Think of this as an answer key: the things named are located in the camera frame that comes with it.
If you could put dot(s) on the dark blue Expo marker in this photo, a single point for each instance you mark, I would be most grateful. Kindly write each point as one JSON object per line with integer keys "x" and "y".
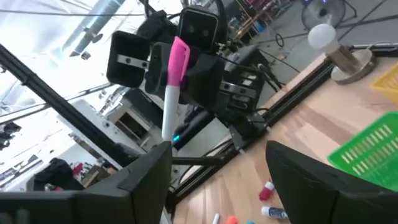
{"x": 275, "y": 213}

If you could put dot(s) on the green plastic basket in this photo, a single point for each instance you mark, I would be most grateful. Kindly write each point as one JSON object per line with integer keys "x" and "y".
{"x": 373, "y": 149}

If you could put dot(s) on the white bulb brass lamp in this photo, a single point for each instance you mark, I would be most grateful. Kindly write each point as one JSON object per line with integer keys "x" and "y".
{"x": 351, "y": 62}

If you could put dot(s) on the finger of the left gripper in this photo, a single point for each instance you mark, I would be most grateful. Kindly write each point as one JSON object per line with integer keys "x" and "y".
{"x": 158, "y": 68}
{"x": 202, "y": 81}

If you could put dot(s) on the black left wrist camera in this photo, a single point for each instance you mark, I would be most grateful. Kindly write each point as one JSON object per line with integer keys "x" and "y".
{"x": 199, "y": 29}

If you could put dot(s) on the red Expo marker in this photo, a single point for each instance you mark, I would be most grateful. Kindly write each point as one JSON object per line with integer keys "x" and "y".
{"x": 265, "y": 193}

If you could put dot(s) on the yellow plastic basket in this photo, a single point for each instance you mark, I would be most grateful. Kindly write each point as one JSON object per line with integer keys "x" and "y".
{"x": 388, "y": 85}

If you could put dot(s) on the black floor fan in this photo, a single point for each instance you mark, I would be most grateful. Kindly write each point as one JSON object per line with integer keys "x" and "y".
{"x": 323, "y": 12}

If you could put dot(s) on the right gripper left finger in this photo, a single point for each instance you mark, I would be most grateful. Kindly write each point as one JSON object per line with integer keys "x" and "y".
{"x": 149, "y": 186}

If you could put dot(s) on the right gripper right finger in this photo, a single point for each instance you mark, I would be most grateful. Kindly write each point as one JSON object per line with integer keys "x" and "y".
{"x": 304, "y": 193}

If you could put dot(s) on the silver ventilation duct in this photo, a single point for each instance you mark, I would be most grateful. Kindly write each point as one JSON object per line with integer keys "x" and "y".
{"x": 99, "y": 21}

